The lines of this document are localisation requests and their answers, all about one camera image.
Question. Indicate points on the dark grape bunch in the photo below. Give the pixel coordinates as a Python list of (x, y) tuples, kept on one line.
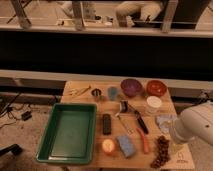
[(162, 153)]

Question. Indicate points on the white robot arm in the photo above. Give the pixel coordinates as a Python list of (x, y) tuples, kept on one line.
[(195, 121)]

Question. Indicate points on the blue plastic cup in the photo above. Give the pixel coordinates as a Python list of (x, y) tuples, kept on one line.
[(112, 93)]

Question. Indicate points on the purple bowl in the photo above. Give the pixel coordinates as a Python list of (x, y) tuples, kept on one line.
[(131, 87)]

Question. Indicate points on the black remote control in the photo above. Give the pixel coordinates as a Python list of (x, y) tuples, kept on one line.
[(106, 124)]

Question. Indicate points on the red bowl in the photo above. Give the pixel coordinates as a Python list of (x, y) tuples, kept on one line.
[(156, 88)]

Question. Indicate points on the white lidded container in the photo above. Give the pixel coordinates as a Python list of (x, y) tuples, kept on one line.
[(153, 103)]

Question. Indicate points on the metal spoon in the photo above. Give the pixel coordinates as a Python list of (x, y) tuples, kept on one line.
[(129, 131)]

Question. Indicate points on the orange round fruit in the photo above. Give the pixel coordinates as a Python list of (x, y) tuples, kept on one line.
[(108, 146)]

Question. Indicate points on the green plastic tray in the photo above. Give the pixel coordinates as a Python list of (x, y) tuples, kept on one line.
[(69, 134)]

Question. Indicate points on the blue sponge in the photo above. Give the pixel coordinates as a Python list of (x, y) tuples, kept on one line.
[(126, 145)]

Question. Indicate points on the blue folded cloth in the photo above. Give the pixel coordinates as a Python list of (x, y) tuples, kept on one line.
[(164, 121)]

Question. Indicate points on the orange carrot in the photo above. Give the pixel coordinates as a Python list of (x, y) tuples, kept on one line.
[(144, 141)]

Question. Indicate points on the person in background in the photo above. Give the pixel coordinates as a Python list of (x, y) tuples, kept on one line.
[(141, 11)]

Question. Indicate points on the black power adapter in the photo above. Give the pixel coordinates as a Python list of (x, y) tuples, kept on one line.
[(26, 115)]

